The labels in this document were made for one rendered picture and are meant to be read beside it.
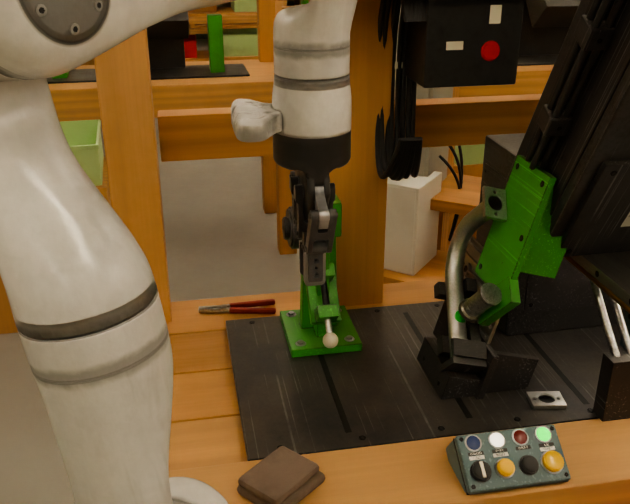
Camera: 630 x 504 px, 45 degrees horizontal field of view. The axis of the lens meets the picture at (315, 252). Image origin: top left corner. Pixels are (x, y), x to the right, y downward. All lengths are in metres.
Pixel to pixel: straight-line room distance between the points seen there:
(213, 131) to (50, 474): 1.48
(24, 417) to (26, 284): 2.45
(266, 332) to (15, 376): 1.84
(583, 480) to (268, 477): 0.44
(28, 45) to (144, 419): 0.24
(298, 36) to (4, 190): 0.31
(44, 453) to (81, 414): 2.22
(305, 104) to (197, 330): 0.88
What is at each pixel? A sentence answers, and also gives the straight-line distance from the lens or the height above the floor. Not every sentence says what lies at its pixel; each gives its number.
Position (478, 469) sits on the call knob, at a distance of 1.10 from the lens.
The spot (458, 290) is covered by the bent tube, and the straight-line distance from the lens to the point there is 1.31.
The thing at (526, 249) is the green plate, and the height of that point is 1.16.
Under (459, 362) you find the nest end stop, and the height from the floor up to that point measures 0.97.
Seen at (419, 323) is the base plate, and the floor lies 0.90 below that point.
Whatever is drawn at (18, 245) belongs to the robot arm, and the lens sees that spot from 0.49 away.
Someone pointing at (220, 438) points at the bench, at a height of 0.88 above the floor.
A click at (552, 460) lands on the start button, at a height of 0.94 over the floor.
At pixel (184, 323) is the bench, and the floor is 0.88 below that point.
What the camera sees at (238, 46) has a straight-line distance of 8.09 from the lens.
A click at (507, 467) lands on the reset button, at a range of 1.11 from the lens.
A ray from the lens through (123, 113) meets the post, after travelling 1.39.
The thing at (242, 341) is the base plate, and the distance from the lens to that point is 1.42.
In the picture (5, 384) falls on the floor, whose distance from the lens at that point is 3.13.
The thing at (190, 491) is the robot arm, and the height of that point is 1.21.
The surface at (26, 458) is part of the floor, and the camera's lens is 2.73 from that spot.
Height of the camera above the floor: 1.63
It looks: 24 degrees down
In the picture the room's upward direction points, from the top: straight up
